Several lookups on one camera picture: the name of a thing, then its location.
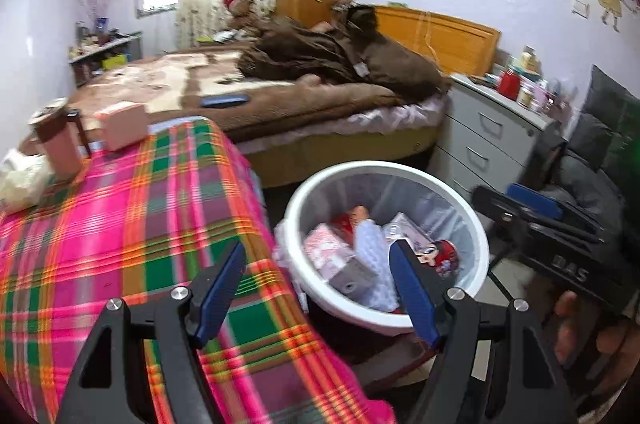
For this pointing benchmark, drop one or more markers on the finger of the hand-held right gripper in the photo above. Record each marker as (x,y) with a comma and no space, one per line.
(532,200)
(495,206)

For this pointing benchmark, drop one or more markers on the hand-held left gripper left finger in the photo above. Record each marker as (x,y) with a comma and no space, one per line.
(222,289)

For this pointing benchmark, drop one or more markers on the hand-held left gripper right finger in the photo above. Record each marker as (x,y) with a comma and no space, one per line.
(412,294)

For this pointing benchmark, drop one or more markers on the white foam fruit net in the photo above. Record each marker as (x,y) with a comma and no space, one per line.
(372,244)

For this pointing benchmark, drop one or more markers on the white cartoon print box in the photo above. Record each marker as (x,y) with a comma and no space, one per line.
(405,229)

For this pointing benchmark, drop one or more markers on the white trash bin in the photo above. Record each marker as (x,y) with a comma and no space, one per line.
(410,194)

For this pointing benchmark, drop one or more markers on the beige paper bag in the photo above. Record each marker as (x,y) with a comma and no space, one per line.
(362,213)

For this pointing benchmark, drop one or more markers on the orange red box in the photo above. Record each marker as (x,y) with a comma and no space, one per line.
(345,223)

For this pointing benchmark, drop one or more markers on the pink patterned box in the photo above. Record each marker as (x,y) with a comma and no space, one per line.
(325,249)

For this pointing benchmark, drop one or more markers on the person's right hand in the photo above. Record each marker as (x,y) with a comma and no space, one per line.
(610,344)

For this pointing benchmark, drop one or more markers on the grey drawer cabinet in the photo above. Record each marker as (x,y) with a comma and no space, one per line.
(480,138)

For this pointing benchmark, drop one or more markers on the chair with grey cushion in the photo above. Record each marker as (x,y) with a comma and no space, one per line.
(600,138)

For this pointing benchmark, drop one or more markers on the white jar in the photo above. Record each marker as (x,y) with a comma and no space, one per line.
(526,96)

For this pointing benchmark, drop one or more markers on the plaid tablecloth table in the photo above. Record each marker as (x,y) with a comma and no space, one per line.
(125,229)

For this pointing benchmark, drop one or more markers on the red jar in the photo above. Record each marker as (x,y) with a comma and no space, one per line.
(509,84)

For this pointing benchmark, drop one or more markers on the pink bed sheet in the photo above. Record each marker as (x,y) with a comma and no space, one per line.
(400,116)

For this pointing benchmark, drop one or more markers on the pale green box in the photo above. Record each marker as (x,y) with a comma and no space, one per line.
(527,61)

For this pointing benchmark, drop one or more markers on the yellow bed base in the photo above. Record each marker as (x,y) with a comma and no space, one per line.
(325,153)

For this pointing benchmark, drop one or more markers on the wooden bed headboard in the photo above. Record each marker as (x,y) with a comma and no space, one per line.
(460,38)

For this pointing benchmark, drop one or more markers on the dark blue phone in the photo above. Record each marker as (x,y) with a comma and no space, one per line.
(225,101)

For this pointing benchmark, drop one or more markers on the pink tissue box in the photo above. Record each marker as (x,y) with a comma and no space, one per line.
(125,126)

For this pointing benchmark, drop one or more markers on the brown coat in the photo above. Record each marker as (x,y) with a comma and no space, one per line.
(350,58)

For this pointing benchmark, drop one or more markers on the bed with brown blanket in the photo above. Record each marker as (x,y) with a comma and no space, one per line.
(200,73)

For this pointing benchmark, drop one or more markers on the pink mug with brown lid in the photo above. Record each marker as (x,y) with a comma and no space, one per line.
(60,143)

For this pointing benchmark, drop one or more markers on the yellowish plastic bag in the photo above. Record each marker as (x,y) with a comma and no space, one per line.
(22,181)

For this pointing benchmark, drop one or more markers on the small desk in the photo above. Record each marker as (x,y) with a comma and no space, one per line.
(105,56)

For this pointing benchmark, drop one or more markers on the teddy bear with red hat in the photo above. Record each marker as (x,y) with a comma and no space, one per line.
(242,8)

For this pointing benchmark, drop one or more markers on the blue vase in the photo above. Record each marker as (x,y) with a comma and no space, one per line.
(102,26)

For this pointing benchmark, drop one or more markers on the white wall socket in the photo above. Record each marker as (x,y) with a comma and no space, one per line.
(581,8)

